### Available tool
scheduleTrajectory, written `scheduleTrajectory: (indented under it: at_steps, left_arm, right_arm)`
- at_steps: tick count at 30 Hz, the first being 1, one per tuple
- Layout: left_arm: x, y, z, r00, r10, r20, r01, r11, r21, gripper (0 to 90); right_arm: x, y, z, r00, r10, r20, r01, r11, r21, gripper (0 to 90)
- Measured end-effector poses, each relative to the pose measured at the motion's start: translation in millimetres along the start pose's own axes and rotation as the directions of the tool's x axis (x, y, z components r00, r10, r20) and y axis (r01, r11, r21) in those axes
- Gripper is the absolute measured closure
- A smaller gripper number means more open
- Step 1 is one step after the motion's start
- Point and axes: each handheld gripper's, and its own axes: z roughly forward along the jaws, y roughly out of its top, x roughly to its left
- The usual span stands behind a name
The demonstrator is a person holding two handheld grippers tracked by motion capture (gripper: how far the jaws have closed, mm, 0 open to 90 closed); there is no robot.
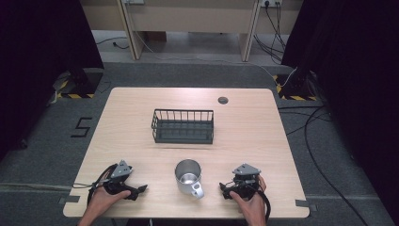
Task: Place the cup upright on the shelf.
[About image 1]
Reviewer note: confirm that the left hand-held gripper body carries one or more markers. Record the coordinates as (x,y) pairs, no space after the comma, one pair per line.
(120,171)

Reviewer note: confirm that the black stand base striped tape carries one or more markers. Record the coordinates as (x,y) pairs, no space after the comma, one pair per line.
(86,83)
(296,89)

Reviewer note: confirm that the black curtain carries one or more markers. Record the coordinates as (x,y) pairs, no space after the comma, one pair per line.
(354,78)
(40,62)

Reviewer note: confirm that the grey tape strip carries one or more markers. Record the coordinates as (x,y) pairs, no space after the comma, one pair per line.
(69,199)
(306,204)

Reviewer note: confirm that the person's right hand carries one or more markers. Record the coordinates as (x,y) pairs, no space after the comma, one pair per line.
(255,207)

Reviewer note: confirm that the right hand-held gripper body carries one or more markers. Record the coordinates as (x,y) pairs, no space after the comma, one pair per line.
(246,171)

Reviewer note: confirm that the person's left hand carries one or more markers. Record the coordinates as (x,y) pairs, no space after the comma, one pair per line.
(103,201)

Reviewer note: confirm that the white wall socket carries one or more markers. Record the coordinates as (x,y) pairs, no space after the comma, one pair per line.
(270,2)

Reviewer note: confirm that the silver metal cup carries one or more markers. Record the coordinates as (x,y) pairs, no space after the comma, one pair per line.
(188,185)

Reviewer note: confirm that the beige desk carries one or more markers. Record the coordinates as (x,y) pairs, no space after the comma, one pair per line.
(191,15)

